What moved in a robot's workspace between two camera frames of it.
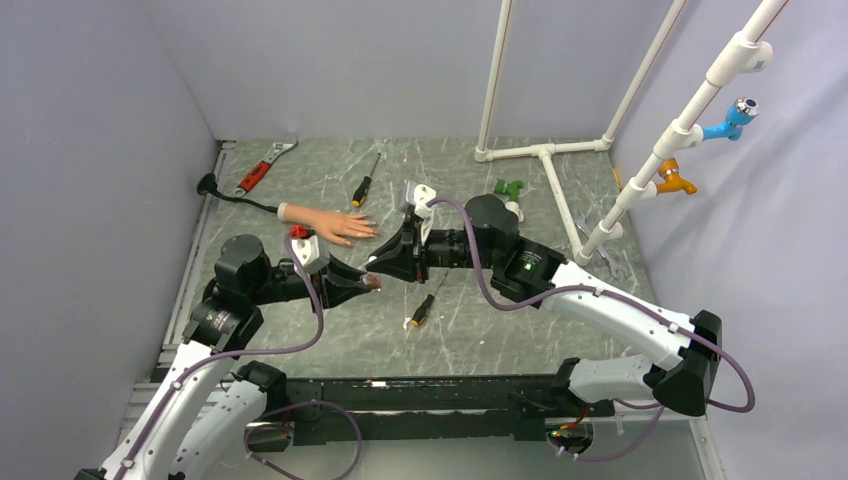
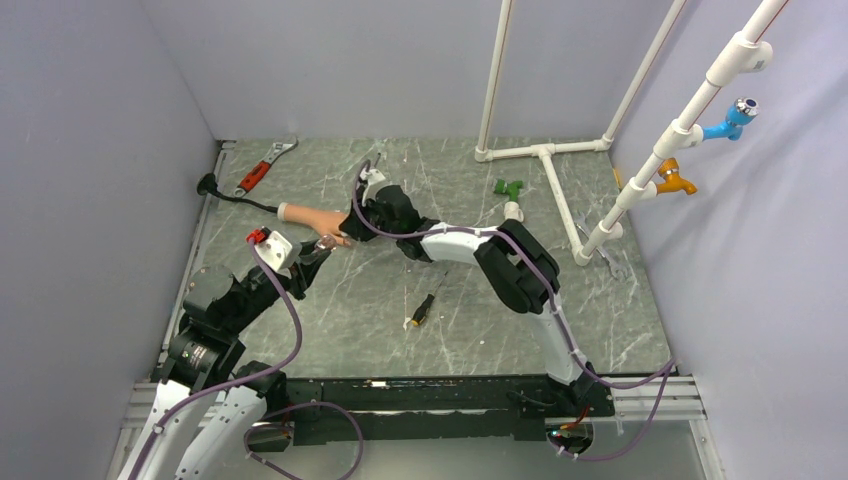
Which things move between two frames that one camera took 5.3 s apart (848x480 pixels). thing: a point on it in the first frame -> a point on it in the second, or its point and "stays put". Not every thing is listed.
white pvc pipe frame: [746, 54] stays put
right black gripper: [397, 257] -> [355, 225]
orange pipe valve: [669, 170] stays put
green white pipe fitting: [512, 189] stays put
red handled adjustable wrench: [260, 169] stays put
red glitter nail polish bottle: [373, 280] -> [327, 241]
